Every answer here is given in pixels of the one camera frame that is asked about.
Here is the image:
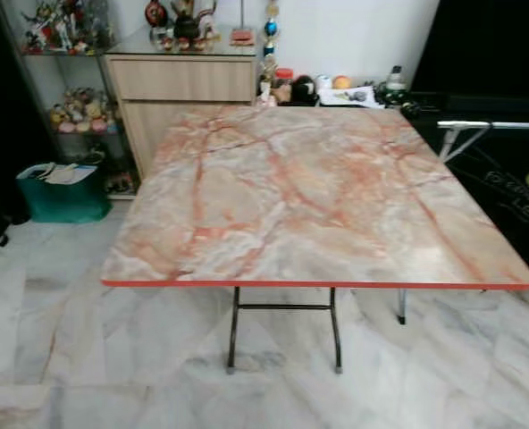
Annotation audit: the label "silver metal clothes rack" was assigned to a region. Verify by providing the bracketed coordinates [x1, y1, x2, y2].
[437, 120, 529, 164]

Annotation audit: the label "black flat screen television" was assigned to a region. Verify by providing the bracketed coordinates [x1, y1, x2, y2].
[410, 0, 529, 97]

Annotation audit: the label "clear bottle with dark cap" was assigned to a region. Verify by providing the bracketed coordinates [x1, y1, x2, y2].
[385, 64, 407, 106]

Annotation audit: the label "marble pattern folding table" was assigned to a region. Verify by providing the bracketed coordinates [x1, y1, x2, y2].
[100, 105, 529, 374]

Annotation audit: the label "white paper stack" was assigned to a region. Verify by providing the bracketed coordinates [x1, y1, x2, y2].
[321, 87, 383, 108]

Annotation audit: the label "black mouse plush toy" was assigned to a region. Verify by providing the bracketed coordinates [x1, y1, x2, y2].
[291, 76, 317, 106]

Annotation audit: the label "red lidded snack jar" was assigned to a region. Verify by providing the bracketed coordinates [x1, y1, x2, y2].
[273, 68, 295, 105]

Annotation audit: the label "gold and blue trophy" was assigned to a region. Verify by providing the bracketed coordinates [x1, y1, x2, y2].
[259, 0, 283, 106]

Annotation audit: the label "red flat box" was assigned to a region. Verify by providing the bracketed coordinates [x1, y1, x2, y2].
[231, 27, 255, 46]

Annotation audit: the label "light wood cabinet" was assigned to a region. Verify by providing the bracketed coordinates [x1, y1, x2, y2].
[102, 52, 258, 177]

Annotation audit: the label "dark teapot ornament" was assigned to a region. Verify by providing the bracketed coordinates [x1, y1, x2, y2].
[171, 0, 219, 50]

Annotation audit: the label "round red vase ornament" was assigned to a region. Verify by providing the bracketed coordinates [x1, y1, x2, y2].
[145, 0, 169, 28]

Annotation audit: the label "small doll figurines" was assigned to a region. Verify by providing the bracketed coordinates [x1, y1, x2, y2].
[48, 88, 121, 135]

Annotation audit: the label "green storage bin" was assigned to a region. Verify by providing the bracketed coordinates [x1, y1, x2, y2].
[16, 163, 112, 224]

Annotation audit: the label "colourful action figures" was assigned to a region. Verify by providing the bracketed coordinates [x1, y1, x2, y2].
[19, 0, 113, 55]

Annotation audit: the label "glass display shelf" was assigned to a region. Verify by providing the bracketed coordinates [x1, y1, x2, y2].
[0, 0, 140, 198]

